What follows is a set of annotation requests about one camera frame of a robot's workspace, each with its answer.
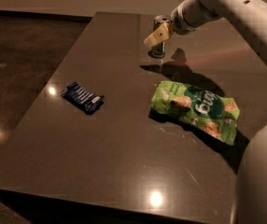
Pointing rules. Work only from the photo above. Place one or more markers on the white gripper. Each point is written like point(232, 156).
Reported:
point(182, 21)

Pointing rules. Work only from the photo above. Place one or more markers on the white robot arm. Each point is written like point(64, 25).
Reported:
point(249, 18)

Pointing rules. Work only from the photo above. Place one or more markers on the dark blue snack wrapper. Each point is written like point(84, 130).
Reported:
point(82, 98)

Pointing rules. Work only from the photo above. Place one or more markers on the silver blue redbull can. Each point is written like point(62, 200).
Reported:
point(158, 51)

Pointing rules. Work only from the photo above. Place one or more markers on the green snack chip bag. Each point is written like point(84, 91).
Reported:
point(208, 112)

